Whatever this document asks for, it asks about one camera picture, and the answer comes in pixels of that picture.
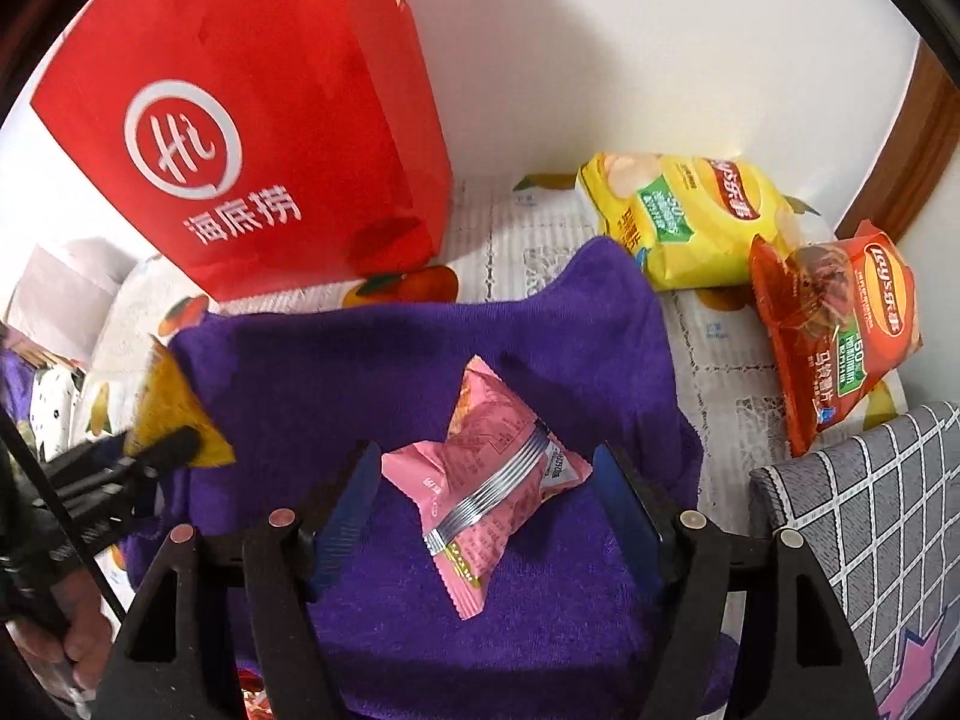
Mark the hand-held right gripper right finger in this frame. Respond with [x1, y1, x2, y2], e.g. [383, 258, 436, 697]
[592, 442, 880, 720]

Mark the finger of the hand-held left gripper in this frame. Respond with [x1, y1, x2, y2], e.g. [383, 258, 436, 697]
[96, 425, 202, 479]

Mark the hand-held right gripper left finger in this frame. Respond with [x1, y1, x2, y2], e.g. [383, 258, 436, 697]
[94, 441, 383, 720]

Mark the yellow triangular snack packet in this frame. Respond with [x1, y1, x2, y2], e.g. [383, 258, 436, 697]
[124, 337, 235, 470]

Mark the pink snack packet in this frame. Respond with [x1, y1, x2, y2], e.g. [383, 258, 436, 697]
[381, 356, 593, 621]

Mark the person's left hand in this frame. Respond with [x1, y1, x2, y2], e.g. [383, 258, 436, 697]
[15, 574, 115, 692]

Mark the white spotted cloth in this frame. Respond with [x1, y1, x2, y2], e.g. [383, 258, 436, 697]
[28, 366, 85, 460]

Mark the purple towel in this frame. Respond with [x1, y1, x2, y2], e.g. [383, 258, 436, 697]
[112, 236, 740, 720]

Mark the white pillow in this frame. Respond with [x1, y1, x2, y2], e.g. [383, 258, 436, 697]
[0, 238, 137, 372]

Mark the grey checked blanket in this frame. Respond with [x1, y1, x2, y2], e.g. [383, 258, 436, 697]
[748, 401, 960, 720]

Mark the orange chip bag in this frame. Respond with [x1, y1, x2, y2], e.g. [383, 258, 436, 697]
[750, 220, 925, 458]

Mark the yellow chip bag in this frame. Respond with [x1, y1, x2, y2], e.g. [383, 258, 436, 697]
[576, 152, 805, 293]

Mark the fruit print bedsheet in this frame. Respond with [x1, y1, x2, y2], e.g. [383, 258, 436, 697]
[67, 176, 912, 720]

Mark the red paper bag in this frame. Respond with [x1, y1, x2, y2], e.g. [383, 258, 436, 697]
[30, 0, 455, 301]

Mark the black cable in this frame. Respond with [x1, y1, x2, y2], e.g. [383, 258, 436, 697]
[0, 411, 130, 625]

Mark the wooden frame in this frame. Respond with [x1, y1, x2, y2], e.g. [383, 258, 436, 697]
[836, 45, 960, 250]

